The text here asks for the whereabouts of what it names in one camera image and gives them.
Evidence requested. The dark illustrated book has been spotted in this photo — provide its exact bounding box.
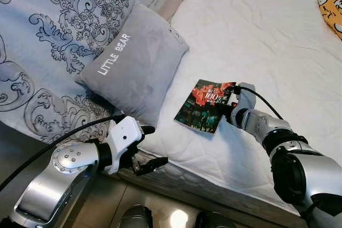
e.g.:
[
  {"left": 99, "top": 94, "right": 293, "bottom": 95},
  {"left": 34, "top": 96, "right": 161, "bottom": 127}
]
[{"left": 174, "top": 80, "right": 237, "bottom": 134}]

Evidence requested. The grey plush pillow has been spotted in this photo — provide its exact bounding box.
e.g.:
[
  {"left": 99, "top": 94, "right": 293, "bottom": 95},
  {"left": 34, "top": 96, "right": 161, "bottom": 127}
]
[{"left": 75, "top": 1, "right": 190, "bottom": 127}]

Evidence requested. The yellow cartoon egg blanket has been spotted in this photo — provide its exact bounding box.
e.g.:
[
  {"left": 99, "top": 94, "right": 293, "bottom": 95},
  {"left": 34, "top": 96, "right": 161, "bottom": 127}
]
[{"left": 313, "top": 0, "right": 342, "bottom": 39}]

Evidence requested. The dark robot left foot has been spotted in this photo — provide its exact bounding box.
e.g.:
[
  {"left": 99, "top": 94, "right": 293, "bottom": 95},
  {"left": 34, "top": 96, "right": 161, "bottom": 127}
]
[{"left": 120, "top": 204, "right": 153, "bottom": 228}]

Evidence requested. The dark robot foot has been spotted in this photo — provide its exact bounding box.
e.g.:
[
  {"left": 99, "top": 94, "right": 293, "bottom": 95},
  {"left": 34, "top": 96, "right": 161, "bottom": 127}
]
[
  {"left": 120, "top": 204, "right": 153, "bottom": 228},
  {"left": 195, "top": 211, "right": 236, "bottom": 228}
]

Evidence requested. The grey bed base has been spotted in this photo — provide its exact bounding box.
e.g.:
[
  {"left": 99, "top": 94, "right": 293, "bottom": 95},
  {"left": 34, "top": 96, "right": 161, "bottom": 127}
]
[{"left": 115, "top": 153, "right": 300, "bottom": 228}]

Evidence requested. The white quilted mattress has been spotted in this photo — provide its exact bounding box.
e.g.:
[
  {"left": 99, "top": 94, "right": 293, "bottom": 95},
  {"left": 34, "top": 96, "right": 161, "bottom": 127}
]
[{"left": 123, "top": 0, "right": 342, "bottom": 215}]

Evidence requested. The dark robot right foot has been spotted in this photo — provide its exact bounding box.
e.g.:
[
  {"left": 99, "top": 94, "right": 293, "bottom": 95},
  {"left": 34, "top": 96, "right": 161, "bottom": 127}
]
[{"left": 195, "top": 211, "right": 236, "bottom": 228}]

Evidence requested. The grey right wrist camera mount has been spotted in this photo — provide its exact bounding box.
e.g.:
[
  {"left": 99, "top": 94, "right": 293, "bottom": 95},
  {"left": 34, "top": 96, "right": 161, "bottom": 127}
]
[{"left": 235, "top": 83, "right": 257, "bottom": 111}]

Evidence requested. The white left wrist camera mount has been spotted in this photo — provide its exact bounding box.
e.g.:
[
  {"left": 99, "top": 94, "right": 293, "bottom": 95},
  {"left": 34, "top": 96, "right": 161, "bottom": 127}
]
[{"left": 104, "top": 116, "right": 145, "bottom": 175}]

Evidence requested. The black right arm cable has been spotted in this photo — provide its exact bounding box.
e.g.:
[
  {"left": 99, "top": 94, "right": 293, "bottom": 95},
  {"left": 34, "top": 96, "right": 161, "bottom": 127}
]
[{"left": 235, "top": 85, "right": 284, "bottom": 119}]

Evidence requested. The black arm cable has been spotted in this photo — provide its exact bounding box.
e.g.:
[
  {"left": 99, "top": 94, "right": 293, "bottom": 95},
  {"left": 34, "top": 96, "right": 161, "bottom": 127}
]
[
  {"left": 235, "top": 85, "right": 284, "bottom": 119},
  {"left": 0, "top": 115, "right": 126, "bottom": 191}
]

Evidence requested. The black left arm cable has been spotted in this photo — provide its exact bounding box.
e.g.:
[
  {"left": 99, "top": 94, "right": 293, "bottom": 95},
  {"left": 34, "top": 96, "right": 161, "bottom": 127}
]
[{"left": 0, "top": 115, "right": 126, "bottom": 191}]

